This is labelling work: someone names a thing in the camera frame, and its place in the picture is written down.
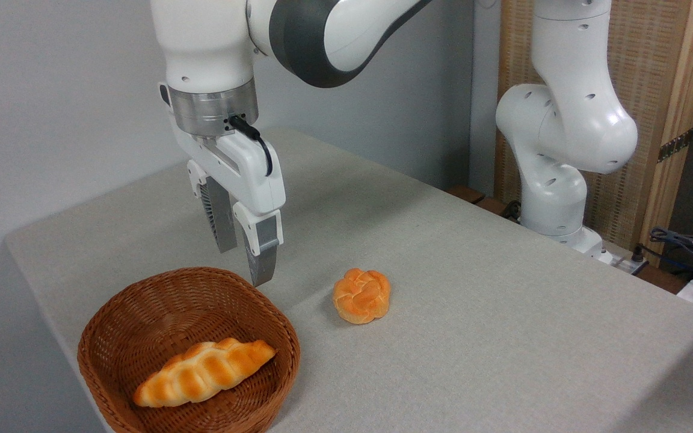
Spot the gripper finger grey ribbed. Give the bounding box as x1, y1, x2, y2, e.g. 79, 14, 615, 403
187, 159, 238, 254
232, 201, 284, 287

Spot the brown wooden board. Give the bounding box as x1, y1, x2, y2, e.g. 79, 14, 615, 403
446, 185, 522, 223

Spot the woven wood-framed folding screen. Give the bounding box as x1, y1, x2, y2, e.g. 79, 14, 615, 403
494, 0, 693, 268

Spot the round braided bread bun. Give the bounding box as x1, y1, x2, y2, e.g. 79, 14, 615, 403
332, 268, 392, 325

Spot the brown wicker basket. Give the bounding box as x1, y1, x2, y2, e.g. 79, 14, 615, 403
77, 267, 301, 433

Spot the bundle of dark cables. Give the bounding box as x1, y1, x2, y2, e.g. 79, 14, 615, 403
632, 227, 693, 283

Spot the long braided bread loaf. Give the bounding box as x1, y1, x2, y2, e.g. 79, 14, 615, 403
133, 338, 277, 408

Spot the metal screen hinge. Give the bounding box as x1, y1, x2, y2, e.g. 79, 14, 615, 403
658, 128, 693, 163

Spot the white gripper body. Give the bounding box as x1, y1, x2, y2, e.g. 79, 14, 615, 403
159, 83, 287, 218

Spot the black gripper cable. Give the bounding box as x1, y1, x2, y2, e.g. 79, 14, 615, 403
228, 115, 274, 177

